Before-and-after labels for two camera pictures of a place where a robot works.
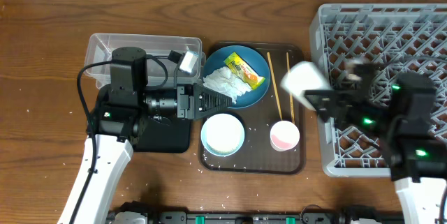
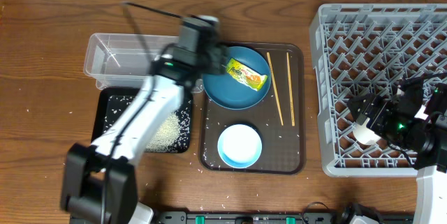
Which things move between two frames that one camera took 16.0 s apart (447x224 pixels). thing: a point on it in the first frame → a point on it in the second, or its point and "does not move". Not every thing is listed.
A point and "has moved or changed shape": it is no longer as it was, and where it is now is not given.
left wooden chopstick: x=275 y=84 does not move
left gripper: x=186 y=112 → x=218 y=62
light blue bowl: x=223 y=135 → x=239 y=146
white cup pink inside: x=284 y=135 has moved or changed shape
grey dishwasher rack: x=395 y=38 does not move
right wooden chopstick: x=290 y=88 does not move
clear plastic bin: x=160 y=68 does not move
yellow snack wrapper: x=242 y=70 has moved or changed shape
